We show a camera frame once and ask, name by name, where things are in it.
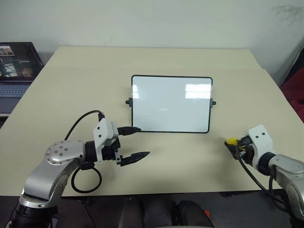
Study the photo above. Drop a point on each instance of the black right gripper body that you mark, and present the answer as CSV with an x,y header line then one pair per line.
x,y
245,149

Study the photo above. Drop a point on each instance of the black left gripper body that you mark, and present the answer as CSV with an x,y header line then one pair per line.
x,y
109,153

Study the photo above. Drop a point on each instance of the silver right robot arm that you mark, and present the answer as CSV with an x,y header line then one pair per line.
x,y
288,175

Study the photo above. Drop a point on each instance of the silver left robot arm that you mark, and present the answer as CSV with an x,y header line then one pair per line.
x,y
57,159

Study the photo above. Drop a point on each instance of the yellow object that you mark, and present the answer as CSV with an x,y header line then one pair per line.
x,y
231,141

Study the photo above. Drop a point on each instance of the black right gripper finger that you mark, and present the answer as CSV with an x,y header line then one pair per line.
x,y
231,150

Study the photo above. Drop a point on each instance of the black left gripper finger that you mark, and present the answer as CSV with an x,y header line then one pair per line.
x,y
134,158
128,130

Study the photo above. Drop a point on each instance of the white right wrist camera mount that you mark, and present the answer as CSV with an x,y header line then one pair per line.
x,y
261,140

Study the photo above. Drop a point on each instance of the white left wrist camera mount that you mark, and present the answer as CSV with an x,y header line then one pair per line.
x,y
104,129

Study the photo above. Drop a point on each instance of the red fabric chair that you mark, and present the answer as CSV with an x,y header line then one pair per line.
x,y
294,83

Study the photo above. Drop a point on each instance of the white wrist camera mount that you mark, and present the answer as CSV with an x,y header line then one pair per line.
x,y
261,140
104,129

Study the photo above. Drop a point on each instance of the dark rounded shape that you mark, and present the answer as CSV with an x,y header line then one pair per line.
x,y
133,213

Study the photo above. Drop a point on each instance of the black-framed whiteboard with stand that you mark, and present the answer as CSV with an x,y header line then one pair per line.
x,y
169,104

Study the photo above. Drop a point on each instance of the open laptop computer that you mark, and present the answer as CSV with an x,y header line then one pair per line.
x,y
14,71

